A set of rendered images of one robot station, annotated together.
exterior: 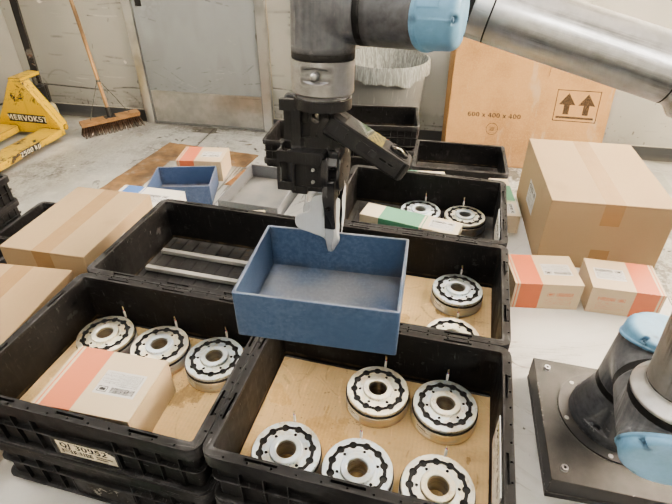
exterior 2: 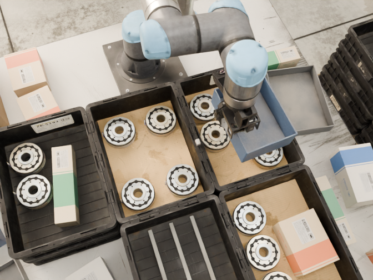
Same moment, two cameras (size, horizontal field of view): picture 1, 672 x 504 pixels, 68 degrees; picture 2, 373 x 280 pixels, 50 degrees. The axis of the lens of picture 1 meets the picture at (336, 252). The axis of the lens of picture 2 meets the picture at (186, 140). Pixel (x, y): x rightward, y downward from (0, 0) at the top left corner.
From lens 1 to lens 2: 115 cm
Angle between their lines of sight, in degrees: 71
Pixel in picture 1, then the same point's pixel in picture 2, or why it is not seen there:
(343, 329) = (270, 97)
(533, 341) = not seen: hidden behind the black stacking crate
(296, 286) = (249, 139)
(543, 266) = (36, 110)
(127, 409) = (309, 214)
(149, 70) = not seen: outside the picture
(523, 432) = not seen: hidden behind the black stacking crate
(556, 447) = (172, 78)
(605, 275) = (29, 76)
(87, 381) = (313, 246)
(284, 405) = (243, 173)
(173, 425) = (286, 211)
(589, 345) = (82, 84)
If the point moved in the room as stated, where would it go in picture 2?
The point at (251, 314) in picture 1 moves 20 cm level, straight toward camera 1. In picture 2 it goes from (290, 131) to (332, 85)
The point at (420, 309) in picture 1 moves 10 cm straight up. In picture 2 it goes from (139, 148) to (137, 136)
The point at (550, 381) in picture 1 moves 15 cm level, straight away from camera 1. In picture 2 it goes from (135, 88) to (94, 88)
